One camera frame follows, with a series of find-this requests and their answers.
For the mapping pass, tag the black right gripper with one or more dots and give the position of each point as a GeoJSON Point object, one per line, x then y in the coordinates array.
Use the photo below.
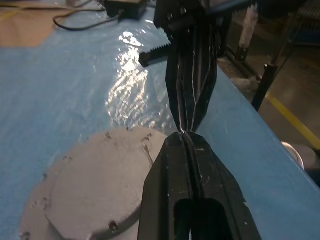
{"type": "Point", "coordinates": [175, 12]}

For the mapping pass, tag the white padded post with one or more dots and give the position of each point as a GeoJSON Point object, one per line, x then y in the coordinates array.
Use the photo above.
{"type": "Point", "coordinates": [248, 27]}

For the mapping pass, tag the black metal stand frame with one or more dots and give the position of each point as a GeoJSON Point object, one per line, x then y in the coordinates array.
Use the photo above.
{"type": "Point", "coordinates": [262, 87]}

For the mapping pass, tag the round grey disc plate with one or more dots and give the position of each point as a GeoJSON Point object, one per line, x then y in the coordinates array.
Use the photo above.
{"type": "Point", "coordinates": [87, 180]}

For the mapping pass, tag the white rounded object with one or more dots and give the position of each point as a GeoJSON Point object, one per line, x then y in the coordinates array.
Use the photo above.
{"type": "Point", "coordinates": [307, 157]}

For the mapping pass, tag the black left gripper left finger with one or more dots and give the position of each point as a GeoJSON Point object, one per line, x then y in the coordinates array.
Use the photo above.
{"type": "Point", "coordinates": [165, 180]}

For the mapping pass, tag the black power supply box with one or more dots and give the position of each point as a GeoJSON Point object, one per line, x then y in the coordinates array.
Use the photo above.
{"type": "Point", "coordinates": [125, 8]}

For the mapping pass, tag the brown cardboard sheet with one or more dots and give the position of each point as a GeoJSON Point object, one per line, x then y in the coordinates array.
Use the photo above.
{"type": "Point", "coordinates": [22, 30]}

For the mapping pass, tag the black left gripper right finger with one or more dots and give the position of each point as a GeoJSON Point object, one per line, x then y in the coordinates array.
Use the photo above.
{"type": "Point", "coordinates": [220, 180]}

